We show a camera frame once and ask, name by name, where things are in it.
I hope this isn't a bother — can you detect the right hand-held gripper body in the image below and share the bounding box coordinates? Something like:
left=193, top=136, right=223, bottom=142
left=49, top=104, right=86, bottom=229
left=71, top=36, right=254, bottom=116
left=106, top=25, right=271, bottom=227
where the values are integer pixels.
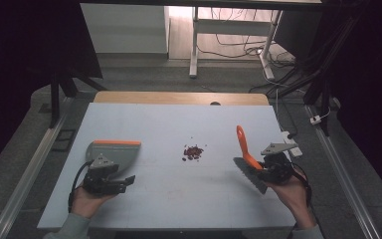
left=258, top=142, right=299, bottom=184

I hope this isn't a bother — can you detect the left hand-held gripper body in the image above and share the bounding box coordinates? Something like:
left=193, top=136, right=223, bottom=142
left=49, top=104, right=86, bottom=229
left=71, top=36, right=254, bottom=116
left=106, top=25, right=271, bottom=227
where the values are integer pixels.
left=82, top=152, right=128, bottom=196

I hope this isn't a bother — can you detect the grey dustpan with orange edge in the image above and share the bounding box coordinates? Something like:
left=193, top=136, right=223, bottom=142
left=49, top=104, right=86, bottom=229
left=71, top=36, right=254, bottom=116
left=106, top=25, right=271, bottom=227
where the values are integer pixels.
left=86, top=139, right=142, bottom=177

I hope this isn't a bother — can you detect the brush with orange handle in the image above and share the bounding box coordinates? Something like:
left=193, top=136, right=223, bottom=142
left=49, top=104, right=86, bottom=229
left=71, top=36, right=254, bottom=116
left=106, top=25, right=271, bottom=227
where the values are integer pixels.
left=233, top=124, right=269, bottom=195

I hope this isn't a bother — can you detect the group of small beans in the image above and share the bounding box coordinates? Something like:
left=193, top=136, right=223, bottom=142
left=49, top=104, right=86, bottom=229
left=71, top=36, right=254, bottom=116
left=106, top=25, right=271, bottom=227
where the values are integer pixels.
left=181, top=134, right=209, bottom=162

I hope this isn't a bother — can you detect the person's left hand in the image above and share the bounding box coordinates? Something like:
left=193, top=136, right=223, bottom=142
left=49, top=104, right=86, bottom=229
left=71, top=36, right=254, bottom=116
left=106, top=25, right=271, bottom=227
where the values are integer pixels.
left=70, top=186, right=115, bottom=219

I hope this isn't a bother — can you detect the person's right hand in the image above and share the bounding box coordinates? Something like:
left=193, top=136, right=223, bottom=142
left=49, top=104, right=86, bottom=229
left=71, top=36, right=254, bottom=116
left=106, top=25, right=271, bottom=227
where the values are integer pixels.
left=267, top=168, right=316, bottom=230

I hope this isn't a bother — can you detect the white power strip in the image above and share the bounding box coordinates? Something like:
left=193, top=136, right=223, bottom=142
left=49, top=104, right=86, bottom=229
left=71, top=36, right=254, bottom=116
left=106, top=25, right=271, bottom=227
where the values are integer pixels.
left=281, top=130, right=303, bottom=158

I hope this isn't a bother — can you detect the light blue foam board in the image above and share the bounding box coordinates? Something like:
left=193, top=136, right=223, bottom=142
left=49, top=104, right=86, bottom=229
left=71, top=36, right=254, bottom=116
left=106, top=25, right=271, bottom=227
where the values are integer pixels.
left=37, top=102, right=296, bottom=232

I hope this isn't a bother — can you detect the black metal stand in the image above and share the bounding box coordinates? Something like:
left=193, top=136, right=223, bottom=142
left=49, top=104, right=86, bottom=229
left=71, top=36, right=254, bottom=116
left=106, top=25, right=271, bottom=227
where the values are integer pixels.
left=49, top=64, right=107, bottom=129
left=268, top=16, right=362, bottom=137

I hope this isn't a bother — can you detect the wooden table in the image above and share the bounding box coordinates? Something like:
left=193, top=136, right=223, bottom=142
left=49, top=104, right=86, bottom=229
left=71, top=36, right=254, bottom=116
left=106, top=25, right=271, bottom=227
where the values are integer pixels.
left=93, top=91, right=271, bottom=107

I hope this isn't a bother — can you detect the white cabinet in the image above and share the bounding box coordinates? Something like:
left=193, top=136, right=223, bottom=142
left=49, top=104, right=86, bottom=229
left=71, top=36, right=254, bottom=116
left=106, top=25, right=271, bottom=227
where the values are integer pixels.
left=80, top=3, right=170, bottom=55

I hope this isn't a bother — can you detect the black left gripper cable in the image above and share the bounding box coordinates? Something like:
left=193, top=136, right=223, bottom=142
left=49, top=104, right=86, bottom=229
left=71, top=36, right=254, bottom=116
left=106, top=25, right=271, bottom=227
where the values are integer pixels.
left=68, top=160, right=95, bottom=213

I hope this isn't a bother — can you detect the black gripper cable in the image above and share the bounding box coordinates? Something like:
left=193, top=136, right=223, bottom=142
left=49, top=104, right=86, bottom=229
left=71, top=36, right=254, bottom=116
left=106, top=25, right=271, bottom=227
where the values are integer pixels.
left=291, top=162, right=312, bottom=208
left=68, top=160, right=95, bottom=213

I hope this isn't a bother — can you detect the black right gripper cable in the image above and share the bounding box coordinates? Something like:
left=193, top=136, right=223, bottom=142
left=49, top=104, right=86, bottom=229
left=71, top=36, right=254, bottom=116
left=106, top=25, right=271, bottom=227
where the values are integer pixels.
left=291, top=162, right=312, bottom=208

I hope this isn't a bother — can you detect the aluminium rail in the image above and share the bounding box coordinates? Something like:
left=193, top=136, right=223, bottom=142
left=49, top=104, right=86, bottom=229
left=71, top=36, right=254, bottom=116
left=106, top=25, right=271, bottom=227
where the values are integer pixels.
left=304, top=104, right=382, bottom=239
left=0, top=96, right=75, bottom=239

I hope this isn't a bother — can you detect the bundle of floor cables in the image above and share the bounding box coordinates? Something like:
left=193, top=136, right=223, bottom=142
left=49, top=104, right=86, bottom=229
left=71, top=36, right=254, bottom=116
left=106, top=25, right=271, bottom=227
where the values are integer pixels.
left=197, top=8, right=296, bottom=69

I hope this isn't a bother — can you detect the white desk frame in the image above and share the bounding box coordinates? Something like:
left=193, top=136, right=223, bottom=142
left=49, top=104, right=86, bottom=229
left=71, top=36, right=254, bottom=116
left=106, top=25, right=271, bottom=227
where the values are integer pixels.
left=188, top=6, right=284, bottom=81

